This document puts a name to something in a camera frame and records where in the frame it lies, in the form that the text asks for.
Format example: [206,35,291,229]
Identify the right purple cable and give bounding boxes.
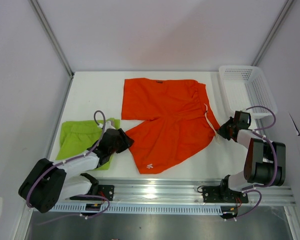
[222,105,279,222]

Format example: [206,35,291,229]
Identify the lime green shorts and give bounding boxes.
[54,117,121,172]

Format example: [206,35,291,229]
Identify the aluminium mounting rail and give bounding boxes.
[97,177,297,207]

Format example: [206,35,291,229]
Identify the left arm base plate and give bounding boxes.
[90,184,115,202]

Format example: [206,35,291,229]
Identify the white plastic basket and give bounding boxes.
[218,65,278,119]

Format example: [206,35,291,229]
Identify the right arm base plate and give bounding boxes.
[197,185,249,204]

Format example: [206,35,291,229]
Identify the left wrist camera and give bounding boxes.
[103,120,117,131]

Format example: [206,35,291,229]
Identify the slotted cable duct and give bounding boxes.
[32,203,223,215]

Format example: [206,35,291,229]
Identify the orange shorts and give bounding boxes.
[121,78,220,175]

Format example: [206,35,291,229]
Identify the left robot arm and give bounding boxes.
[18,128,134,213]

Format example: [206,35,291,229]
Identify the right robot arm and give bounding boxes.
[216,111,286,202]

